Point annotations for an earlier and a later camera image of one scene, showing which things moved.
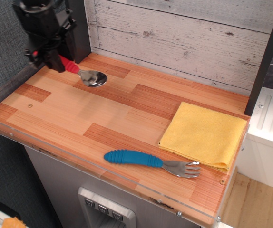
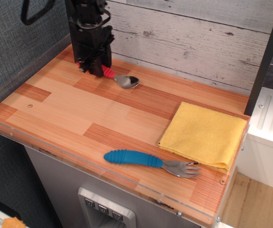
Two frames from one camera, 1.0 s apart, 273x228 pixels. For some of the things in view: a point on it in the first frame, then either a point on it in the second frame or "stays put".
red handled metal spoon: x=90 y=78 to x=126 y=81
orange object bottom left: x=13 y=222 stays put
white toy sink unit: x=264 y=154 stays put
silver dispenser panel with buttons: x=100 y=212 stays put
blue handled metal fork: x=182 y=169 stays put
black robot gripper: x=48 y=24 to x=92 y=38
